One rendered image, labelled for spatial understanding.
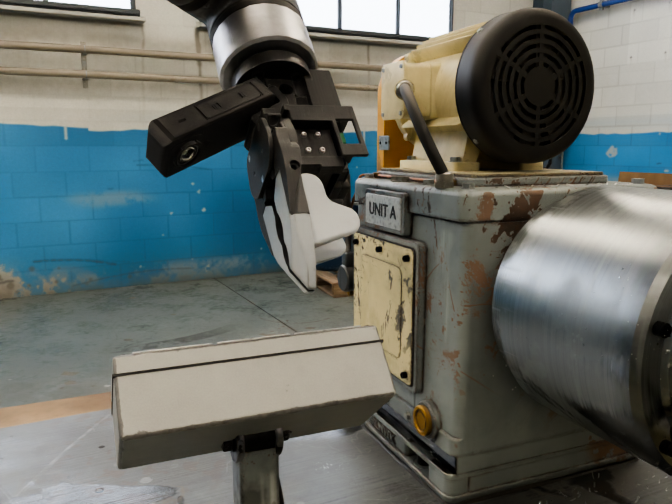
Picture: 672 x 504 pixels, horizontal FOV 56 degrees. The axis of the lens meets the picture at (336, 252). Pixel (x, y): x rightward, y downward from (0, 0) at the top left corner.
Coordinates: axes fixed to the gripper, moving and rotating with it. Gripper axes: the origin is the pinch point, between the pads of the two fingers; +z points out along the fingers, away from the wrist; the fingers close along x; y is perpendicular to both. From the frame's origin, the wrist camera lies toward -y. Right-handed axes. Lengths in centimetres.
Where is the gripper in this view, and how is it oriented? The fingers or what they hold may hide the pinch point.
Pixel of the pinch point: (297, 276)
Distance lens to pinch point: 46.8
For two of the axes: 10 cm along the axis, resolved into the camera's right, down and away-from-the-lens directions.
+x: -2.9, 5.1, 8.1
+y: 9.2, -0.7, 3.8
